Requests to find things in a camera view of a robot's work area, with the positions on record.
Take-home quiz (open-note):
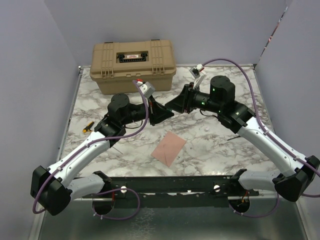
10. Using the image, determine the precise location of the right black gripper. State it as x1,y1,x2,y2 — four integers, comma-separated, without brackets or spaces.
165,81,223,114

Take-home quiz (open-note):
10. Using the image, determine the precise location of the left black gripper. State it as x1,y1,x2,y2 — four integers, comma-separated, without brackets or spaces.
121,94,174,126

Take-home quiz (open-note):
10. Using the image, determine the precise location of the pink paper envelope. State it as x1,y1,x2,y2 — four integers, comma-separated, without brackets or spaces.
151,131,186,167

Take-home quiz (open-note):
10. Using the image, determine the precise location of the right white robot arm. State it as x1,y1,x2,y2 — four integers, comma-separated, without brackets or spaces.
165,75,320,202

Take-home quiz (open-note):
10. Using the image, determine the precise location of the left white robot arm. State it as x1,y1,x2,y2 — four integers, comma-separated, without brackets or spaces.
30,93,174,216

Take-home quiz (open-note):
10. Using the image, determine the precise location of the tan plastic toolbox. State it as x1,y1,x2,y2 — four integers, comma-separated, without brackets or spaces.
89,39,177,95

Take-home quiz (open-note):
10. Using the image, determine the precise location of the yellow black screwdriver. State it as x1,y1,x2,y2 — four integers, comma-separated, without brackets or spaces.
82,121,95,134

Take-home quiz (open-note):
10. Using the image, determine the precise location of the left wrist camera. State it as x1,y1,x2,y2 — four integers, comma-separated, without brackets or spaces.
136,79,156,99

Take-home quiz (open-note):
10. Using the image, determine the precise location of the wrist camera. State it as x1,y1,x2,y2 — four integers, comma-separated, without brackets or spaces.
136,79,156,99
189,64,206,90

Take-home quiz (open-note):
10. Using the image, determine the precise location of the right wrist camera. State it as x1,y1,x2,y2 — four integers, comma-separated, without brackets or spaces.
189,64,206,90

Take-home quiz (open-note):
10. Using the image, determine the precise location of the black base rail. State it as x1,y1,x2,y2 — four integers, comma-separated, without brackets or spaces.
86,171,259,209

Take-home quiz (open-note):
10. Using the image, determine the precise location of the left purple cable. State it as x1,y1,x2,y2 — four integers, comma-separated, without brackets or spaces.
32,80,151,221

